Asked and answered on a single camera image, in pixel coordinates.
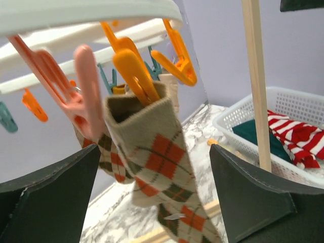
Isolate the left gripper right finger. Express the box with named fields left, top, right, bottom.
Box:
left=210, top=145, right=323, bottom=243

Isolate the wooden hanger rack frame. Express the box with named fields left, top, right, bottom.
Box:
left=131, top=0, right=272, bottom=243

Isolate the teal clothespin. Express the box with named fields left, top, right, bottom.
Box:
left=144, top=46, right=162, bottom=80

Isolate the beige argyle sock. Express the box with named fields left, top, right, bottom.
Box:
left=73, top=127, right=134, bottom=184
left=104, top=82, right=221, bottom=242

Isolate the yellow orange clothespin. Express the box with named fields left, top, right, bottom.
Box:
left=101, top=22, right=160, bottom=106

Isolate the yellow highlighter marker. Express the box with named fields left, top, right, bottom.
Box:
left=207, top=138, right=219, bottom=146

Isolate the white plastic basket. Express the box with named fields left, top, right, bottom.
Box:
left=213, top=87, right=323, bottom=188

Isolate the red white striped sock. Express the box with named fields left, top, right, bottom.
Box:
left=267, top=110, right=323, bottom=169

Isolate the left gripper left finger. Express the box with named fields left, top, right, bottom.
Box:
left=1, top=145, right=101, bottom=243

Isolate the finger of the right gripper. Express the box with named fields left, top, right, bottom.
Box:
left=280, top=0, right=324, bottom=12

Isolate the pink clothespin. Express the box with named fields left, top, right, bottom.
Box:
left=8, top=35, right=105, bottom=142

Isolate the white round clip hanger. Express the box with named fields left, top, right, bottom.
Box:
left=0, top=0, right=184, bottom=95

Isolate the red beige reindeer sock front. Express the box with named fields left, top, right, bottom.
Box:
left=158, top=73, right=179, bottom=113

